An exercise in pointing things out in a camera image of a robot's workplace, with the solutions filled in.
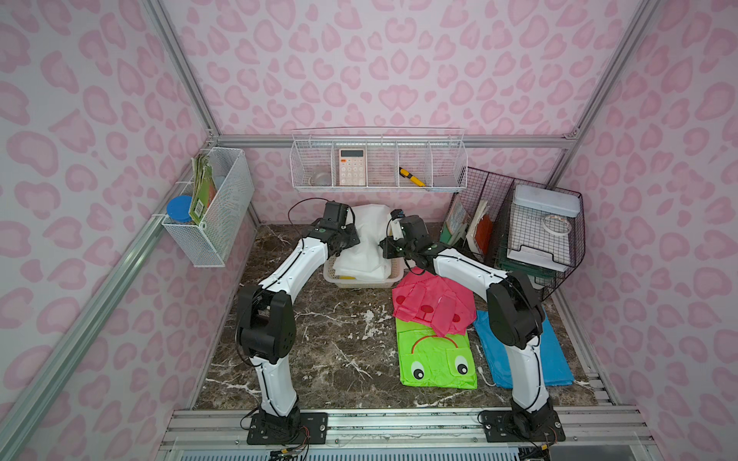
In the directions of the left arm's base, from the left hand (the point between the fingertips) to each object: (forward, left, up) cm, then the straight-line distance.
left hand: (354, 231), depth 93 cm
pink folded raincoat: (-18, -29, -17) cm, 38 cm away
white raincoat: (-11, -4, -2) cm, 12 cm away
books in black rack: (+6, -42, -6) cm, 43 cm away
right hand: (-2, -7, -3) cm, 8 cm away
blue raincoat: (-39, -57, -16) cm, 71 cm away
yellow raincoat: (-13, +2, -7) cm, 15 cm away
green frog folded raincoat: (-36, -22, -15) cm, 44 cm away
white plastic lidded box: (-1, -59, +2) cm, 59 cm away
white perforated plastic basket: (-10, -13, -11) cm, 20 cm away
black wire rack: (+21, -52, -1) cm, 56 cm away
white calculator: (+16, +1, +13) cm, 21 cm away
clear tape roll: (+1, -65, +1) cm, 65 cm away
